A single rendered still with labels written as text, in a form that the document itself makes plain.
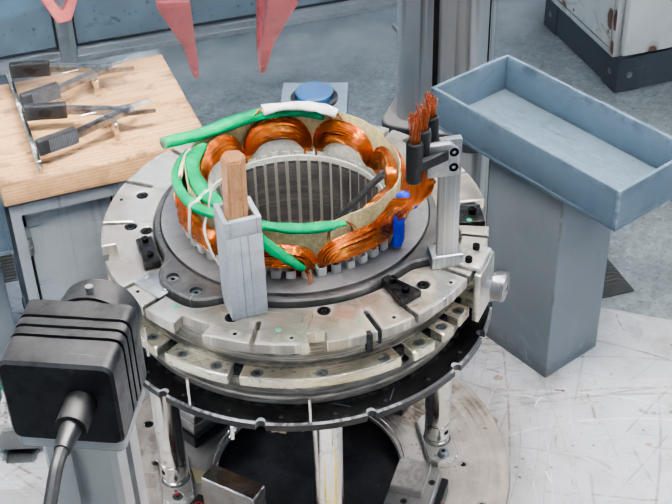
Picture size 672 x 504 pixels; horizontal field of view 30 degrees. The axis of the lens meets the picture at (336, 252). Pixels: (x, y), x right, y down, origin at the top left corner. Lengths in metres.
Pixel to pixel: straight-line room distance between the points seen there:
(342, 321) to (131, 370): 0.46
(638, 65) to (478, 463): 2.31
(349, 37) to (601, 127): 2.45
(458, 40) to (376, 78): 2.05
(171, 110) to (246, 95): 2.16
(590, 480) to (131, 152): 0.54
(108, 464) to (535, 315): 0.87
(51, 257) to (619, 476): 0.59
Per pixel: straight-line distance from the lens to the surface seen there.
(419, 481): 1.17
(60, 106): 1.23
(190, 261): 0.99
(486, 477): 1.22
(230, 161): 0.87
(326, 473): 1.04
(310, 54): 3.60
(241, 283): 0.92
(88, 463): 0.50
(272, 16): 0.78
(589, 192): 1.17
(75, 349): 0.47
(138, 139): 1.22
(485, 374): 1.36
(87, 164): 1.19
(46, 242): 1.24
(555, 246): 1.25
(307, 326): 0.93
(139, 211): 1.07
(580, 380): 1.36
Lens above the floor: 1.70
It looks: 37 degrees down
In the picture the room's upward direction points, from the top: 2 degrees counter-clockwise
